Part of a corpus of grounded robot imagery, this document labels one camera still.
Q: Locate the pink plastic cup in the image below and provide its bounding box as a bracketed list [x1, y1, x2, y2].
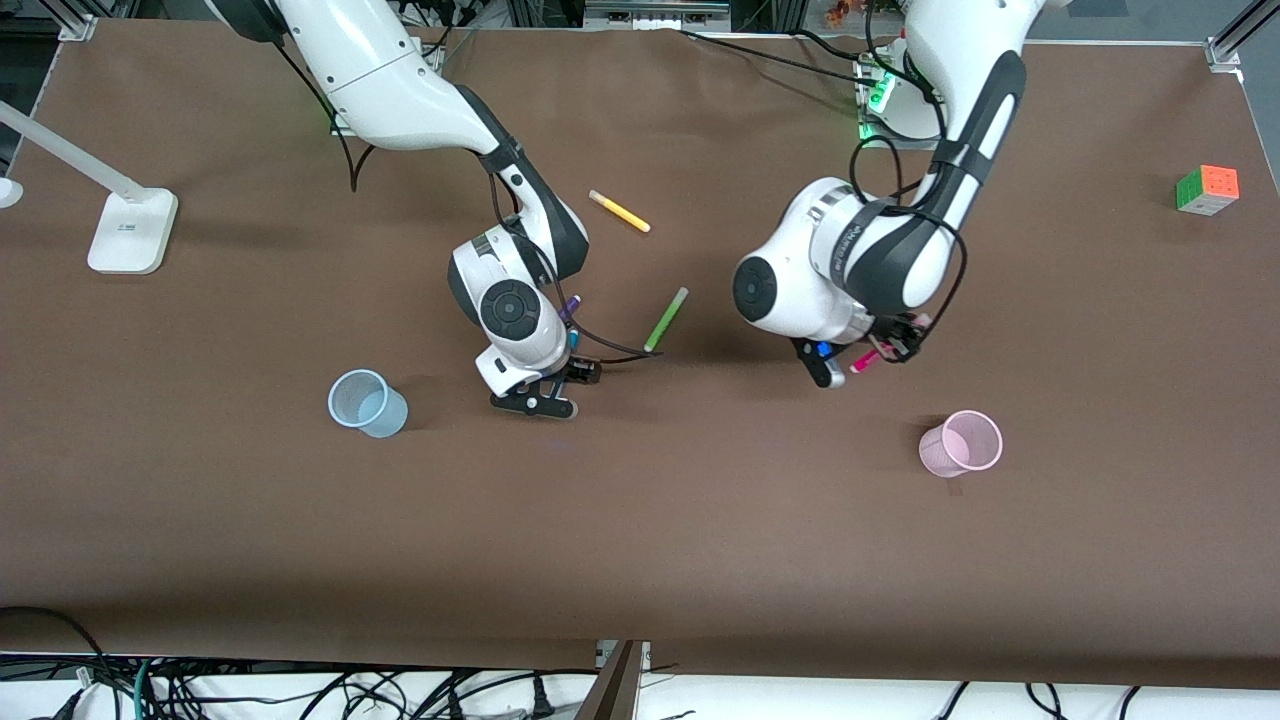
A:
[919, 410, 1004, 479]

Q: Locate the green marker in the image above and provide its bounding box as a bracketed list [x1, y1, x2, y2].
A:
[643, 287, 690, 353]

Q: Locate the black cable across table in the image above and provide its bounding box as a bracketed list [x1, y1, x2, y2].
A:
[680, 28, 881, 87]

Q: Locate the black looped cable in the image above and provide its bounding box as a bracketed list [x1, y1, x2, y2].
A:
[0, 606, 113, 701]

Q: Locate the white desk lamp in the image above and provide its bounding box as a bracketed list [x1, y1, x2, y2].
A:
[0, 98, 180, 275]

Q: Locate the rubik's cube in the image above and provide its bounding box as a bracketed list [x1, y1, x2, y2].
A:
[1175, 164, 1241, 217]

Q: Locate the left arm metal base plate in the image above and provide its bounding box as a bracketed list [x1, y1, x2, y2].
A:
[852, 52, 946, 146]

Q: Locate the yellow marker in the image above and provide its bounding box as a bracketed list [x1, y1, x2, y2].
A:
[588, 189, 652, 234]

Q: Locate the aluminium corner extrusion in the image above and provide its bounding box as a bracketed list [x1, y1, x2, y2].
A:
[1205, 0, 1280, 73]

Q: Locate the grey metal post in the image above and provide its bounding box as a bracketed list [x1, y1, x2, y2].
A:
[574, 640, 651, 720]

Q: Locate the blue plastic cup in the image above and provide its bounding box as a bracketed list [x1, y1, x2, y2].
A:
[328, 369, 409, 439]

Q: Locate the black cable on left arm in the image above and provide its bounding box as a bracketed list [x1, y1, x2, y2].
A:
[848, 0, 971, 365]

